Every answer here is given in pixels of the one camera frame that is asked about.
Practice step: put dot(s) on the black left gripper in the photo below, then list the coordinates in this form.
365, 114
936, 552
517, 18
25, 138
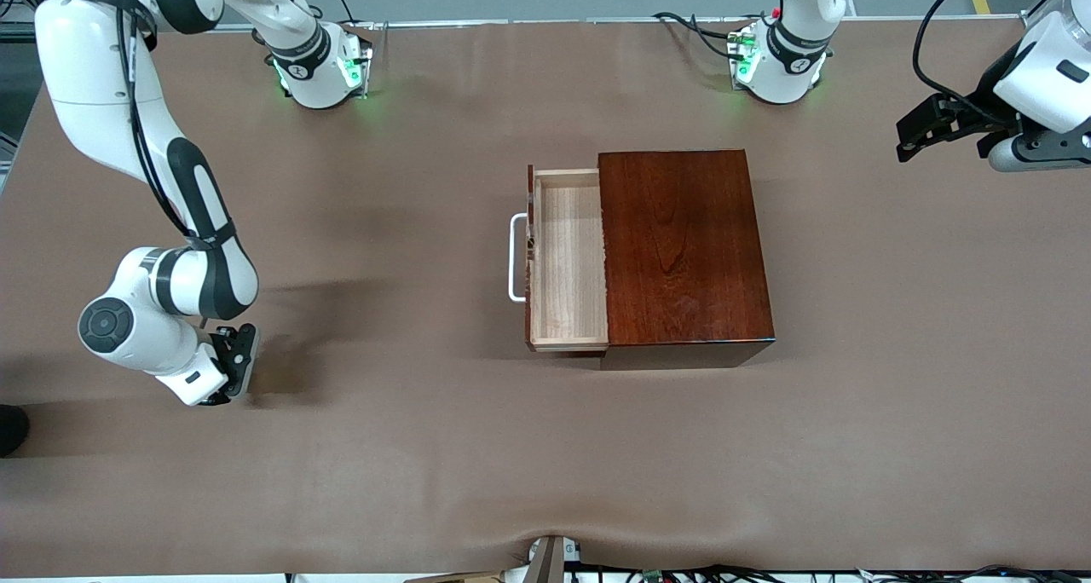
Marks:
980, 111

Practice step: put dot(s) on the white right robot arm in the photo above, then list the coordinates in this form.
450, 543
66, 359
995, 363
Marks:
102, 97

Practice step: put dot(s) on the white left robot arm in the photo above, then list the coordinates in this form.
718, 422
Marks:
793, 63

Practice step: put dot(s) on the black round object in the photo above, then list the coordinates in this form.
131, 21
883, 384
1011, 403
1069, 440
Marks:
10, 430

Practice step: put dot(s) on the brown table mat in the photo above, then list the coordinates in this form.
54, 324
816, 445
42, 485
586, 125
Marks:
426, 464

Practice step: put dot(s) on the dark red-brown wooden cabinet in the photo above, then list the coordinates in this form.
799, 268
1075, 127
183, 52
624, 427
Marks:
690, 259

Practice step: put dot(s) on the grey metal bracket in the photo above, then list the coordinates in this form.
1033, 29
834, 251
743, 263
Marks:
550, 562

